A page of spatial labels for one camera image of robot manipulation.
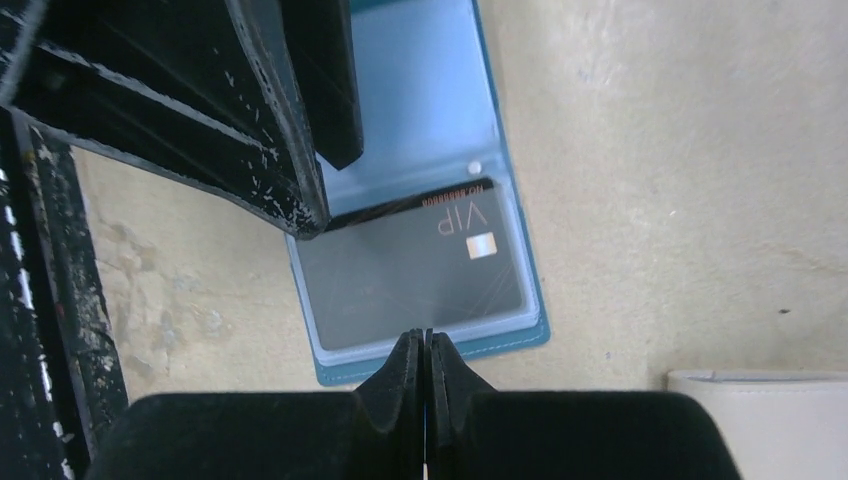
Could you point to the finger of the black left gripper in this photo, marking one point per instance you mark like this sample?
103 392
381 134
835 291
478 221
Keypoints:
320 42
201 92

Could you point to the blue leather card holder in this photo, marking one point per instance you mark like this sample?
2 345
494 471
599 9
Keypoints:
431 120

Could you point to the cream card holder with snap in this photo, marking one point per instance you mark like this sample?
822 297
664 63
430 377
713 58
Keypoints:
777 424

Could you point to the black VIP credit card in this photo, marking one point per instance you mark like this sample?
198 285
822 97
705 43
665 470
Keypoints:
447 260

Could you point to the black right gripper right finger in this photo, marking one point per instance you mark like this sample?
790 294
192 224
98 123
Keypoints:
475 431

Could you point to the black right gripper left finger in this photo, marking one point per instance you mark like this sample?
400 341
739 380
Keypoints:
375 431

